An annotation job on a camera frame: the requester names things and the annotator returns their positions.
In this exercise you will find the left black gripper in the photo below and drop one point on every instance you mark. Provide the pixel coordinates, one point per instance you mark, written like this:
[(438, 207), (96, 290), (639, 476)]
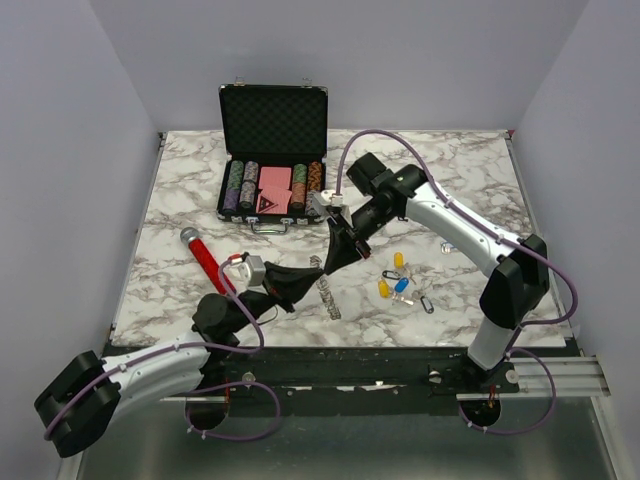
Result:
[(286, 284)]

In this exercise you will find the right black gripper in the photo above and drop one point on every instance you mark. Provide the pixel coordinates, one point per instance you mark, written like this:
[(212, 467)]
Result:
[(343, 244)]

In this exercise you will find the blue key tag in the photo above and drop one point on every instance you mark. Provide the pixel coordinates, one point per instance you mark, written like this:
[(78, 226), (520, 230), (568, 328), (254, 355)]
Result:
[(401, 285), (447, 248)]

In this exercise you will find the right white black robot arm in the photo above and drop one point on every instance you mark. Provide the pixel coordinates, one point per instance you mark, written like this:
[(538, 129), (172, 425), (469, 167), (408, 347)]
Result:
[(517, 277)]

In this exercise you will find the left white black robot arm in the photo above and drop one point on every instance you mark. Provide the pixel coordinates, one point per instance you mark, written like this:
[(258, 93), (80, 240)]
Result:
[(78, 406)]

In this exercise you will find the upper yellow key tag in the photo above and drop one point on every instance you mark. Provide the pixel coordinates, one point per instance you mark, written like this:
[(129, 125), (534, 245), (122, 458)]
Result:
[(398, 260)]

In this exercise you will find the yellow key tag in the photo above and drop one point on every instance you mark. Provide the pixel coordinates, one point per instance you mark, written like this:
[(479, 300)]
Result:
[(398, 260), (383, 289)]

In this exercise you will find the lower yellow key tag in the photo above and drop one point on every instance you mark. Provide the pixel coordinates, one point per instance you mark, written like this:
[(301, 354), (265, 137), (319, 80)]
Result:
[(383, 289)]

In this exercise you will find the black key tag with key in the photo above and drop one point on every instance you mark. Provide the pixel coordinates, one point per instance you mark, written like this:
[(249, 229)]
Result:
[(424, 301)]

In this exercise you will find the pink playing card deck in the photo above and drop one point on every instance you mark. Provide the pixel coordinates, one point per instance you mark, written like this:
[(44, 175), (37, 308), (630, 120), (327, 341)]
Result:
[(274, 177)]

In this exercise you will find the red toy microphone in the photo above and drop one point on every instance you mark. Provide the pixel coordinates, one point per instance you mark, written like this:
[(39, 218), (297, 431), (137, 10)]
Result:
[(191, 238)]

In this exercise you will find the black poker chip case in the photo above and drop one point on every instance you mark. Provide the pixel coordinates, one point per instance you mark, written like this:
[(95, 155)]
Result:
[(272, 125)]

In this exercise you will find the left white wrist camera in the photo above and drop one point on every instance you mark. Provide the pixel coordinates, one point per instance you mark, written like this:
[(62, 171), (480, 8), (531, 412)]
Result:
[(251, 270)]

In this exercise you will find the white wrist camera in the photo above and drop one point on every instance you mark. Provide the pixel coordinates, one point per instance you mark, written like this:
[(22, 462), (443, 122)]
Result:
[(326, 202), (251, 270)]

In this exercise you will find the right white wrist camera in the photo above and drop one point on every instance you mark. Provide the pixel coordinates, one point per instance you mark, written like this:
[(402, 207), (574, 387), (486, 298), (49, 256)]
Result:
[(326, 202)]

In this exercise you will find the black mounting base rail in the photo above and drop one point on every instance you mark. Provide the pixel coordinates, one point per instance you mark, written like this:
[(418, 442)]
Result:
[(252, 385)]

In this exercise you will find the aluminium frame rail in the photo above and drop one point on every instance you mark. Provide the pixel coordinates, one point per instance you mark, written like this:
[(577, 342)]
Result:
[(560, 382)]

